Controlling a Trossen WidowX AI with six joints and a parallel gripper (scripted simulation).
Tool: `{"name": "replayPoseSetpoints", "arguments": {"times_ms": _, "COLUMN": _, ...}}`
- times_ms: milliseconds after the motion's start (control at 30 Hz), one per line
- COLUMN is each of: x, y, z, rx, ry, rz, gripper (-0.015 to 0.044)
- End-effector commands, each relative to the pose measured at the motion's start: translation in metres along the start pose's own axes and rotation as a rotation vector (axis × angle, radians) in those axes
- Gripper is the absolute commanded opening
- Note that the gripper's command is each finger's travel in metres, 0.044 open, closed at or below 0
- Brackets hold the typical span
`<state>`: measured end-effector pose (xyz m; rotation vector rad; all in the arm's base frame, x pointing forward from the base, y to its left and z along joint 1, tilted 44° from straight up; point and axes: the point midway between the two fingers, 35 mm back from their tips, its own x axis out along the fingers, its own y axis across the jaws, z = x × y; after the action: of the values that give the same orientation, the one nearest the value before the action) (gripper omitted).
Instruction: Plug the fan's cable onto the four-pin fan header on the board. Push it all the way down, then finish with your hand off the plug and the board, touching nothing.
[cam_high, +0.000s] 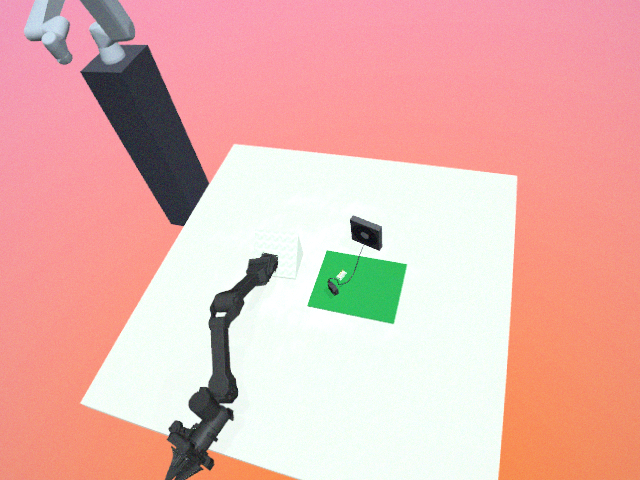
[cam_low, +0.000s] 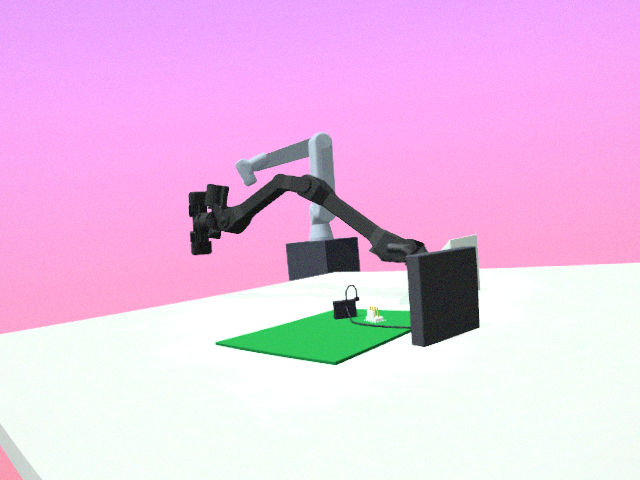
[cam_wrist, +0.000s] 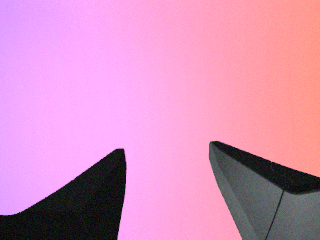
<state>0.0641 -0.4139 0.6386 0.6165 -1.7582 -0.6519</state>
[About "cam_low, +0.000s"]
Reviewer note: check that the green circuit board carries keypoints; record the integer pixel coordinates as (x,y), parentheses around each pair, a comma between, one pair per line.
(323,339)

